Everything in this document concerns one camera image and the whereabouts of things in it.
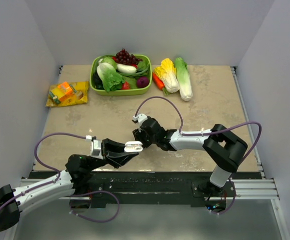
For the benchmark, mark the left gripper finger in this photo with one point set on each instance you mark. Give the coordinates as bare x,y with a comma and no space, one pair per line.
119,159
113,146

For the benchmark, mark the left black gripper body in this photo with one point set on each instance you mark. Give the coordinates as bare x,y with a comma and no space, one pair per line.
105,160

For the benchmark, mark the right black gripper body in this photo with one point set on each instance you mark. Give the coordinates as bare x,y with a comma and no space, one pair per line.
143,136

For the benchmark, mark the white earbud charging case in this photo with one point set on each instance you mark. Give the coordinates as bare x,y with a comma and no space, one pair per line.
133,146

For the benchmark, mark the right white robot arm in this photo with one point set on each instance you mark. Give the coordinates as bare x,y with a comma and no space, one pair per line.
224,147

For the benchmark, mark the green plastic basket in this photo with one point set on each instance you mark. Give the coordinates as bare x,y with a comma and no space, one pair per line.
124,92

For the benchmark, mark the orange carrot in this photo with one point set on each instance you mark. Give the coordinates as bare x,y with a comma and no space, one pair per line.
159,84

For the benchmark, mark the green napa cabbage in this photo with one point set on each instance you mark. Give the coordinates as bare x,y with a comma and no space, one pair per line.
183,79

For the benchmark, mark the red strawberry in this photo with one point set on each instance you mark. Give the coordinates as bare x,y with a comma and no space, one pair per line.
125,86

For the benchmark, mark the yellow snack bag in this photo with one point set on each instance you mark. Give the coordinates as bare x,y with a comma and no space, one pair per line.
78,98

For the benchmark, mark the yellow napa cabbage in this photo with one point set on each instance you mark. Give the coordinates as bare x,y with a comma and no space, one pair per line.
166,72

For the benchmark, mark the green lettuce head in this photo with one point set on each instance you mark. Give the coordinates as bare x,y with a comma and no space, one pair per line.
110,78

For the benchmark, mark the green leafy vegetable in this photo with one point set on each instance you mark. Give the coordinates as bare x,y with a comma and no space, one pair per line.
142,70

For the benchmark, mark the orange juice carton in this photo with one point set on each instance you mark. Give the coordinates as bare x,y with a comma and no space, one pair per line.
62,92

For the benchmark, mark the white radish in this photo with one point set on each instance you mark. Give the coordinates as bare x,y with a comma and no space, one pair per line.
126,69

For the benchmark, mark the red grape bunch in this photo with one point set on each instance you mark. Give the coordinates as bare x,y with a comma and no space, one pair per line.
124,57

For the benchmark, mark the round green cabbage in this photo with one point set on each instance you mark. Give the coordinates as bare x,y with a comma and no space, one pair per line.
108,60

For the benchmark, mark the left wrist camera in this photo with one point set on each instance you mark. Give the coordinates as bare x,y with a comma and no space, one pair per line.
95,147

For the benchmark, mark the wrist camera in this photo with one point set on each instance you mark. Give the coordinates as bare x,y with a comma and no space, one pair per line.
95,147
139,119

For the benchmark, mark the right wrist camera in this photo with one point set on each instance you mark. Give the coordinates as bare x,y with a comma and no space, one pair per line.
139,119

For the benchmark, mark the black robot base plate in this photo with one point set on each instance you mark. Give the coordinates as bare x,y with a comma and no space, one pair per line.
154,188

